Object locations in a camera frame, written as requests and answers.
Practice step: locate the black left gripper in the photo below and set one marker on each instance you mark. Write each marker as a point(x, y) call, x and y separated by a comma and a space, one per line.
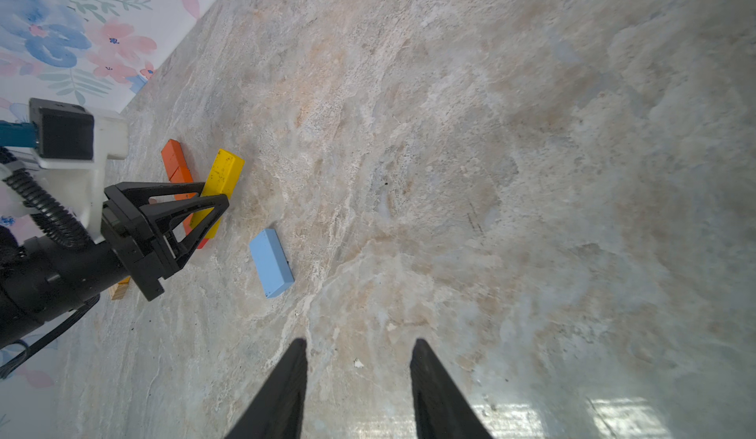
point(148, 227)

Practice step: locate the yellow long block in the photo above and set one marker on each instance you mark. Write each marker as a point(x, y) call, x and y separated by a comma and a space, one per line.
point(222, 179)

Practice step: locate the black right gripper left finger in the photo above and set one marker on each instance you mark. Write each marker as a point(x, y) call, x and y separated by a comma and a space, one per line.
point(277, 410)

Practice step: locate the orange short block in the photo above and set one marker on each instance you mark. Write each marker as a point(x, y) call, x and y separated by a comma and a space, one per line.
point(173, 160)

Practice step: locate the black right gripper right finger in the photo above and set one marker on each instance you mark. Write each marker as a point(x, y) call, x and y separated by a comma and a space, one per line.
point(441, 410)

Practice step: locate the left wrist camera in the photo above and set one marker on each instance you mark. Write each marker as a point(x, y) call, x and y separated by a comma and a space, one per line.
point(54, 162)

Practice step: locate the small grooved wooden block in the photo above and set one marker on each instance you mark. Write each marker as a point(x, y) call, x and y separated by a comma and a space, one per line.
point(119, 290)

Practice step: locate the light blue block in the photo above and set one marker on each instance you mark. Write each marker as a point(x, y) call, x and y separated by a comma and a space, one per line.
point(271, 264)

